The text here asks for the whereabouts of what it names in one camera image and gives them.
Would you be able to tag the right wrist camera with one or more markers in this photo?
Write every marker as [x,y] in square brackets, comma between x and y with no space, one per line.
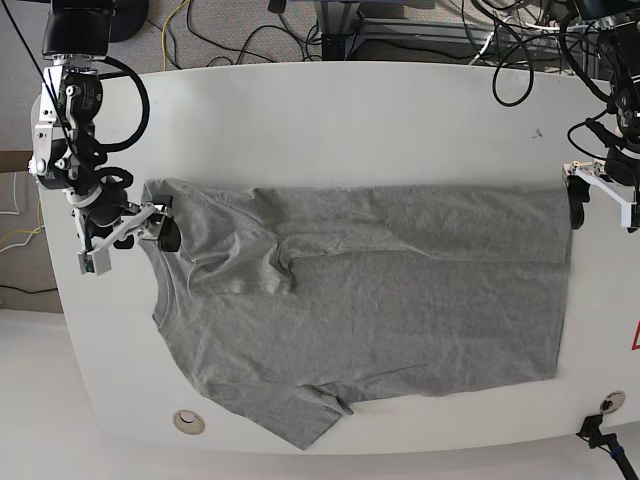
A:
[95,262]

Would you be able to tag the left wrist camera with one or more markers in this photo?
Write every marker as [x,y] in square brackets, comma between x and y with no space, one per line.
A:
[630,216]

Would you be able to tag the aluminium frame rail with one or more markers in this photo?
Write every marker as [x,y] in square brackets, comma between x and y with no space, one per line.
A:
[408,30]

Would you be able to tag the black clamp with cable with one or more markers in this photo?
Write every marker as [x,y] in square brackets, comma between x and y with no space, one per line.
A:
[590,432]

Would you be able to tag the round silver table grommet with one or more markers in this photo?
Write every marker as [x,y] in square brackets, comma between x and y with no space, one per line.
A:
[612,402]

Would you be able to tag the red warning sticker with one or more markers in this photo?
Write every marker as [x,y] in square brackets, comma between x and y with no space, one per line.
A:
[636,339]

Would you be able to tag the grey T-shirt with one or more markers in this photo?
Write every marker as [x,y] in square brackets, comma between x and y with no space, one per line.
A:
[287,305]

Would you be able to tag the black table leg post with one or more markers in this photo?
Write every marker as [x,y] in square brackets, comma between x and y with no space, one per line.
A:
[336,24]

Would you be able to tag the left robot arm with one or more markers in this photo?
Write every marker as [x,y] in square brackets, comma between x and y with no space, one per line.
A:
[611,138]

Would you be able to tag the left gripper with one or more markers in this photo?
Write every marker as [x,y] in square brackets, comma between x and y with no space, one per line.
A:
[617,173]

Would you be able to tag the round dark stand base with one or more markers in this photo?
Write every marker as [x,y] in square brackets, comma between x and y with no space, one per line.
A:
[128,18]

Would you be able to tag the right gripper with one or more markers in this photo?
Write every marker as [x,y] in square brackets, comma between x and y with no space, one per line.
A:
[103,207]

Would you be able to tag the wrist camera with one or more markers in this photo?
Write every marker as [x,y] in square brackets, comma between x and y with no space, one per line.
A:
[630,216]
[95,262]

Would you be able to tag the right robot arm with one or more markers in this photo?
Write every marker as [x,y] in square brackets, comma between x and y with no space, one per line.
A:
[66,154]

